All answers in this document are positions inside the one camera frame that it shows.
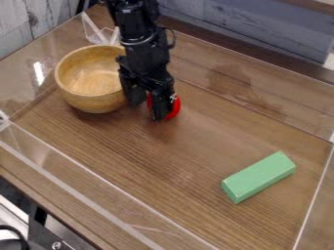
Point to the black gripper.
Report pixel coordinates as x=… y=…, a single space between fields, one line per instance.
x=144 y=68

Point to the red plush strawberry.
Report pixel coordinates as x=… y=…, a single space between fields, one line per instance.
x=176 y=110

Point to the wooden bowl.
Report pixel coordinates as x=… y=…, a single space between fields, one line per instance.
x=88 y=77

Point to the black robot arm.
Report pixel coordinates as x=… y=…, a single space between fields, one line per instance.
x=134 y=14

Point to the green rectangular block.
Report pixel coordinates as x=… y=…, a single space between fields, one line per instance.
x=260 y=176

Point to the clear acrylic corner bracket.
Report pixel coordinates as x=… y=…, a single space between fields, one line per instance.
x=100 y=36

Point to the clear acrylic tray wall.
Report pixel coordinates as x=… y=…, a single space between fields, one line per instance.
x=113 y=219

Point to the black table leg bracket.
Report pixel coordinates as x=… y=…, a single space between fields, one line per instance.
x=51 y=234

